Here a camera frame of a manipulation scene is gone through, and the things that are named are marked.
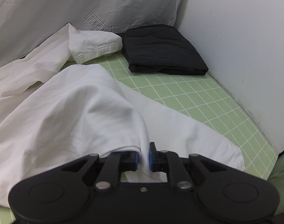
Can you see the carrot print white sheet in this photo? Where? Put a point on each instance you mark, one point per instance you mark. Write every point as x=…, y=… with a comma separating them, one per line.
x=25, y=24

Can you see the green grid mat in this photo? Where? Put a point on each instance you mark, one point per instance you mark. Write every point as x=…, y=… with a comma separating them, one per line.
x=190, y=93

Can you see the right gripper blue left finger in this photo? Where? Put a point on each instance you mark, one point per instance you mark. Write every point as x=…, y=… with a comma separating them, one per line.
x=112, y=167

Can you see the folded black garment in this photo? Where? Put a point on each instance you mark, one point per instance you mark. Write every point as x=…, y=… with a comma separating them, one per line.
x=161, y=49

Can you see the white trousers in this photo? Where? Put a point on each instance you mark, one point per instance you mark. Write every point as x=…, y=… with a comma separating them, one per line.
x=121, y=127

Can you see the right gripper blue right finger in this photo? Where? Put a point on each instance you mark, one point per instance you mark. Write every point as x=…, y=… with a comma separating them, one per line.
x=171, y=164

